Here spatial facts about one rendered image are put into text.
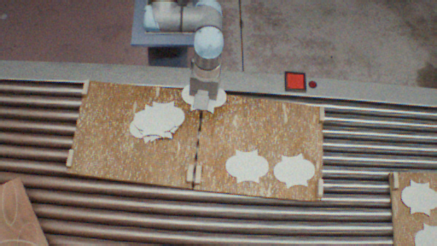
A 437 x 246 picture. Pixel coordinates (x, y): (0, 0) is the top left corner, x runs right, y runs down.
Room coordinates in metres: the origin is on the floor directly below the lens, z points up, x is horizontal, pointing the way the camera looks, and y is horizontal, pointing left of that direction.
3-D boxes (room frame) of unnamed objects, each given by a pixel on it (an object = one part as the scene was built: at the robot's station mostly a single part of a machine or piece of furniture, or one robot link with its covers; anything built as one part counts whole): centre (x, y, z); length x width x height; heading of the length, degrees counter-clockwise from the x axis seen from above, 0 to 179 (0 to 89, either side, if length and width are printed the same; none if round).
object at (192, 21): (0.95, 0.09, 1.33); 0.11 x 0.11 x 0.08; 8
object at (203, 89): (0.83, 0.06, 1.17); 0.12 x 0.09 x 0.16; 177
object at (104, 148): (0.76, 0.27, 0.93); 0.41 x 0.35 x 0.02; 93
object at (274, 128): (0.78, -0.15, 0.93); 0.41 x 0.35 x 0.02; 92
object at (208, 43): (0.86, 0.06, 1.33); 0.09 x 0.08 x 0.11; 8
